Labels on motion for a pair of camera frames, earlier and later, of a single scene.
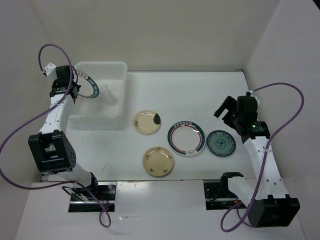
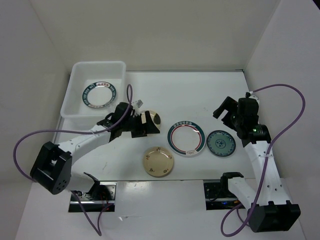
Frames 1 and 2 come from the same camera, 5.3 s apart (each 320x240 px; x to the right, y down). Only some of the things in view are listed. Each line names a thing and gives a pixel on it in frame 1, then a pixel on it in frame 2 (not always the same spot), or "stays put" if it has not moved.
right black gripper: x=230 y=104 stays put
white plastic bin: x=108 y=111 stays put
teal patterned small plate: x=221 y=143 stays put
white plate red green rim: x=186 y=138 stays put
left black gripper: x=55 y=85 to x=150 y=127
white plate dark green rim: x=89 y=87 to x=99 y=94
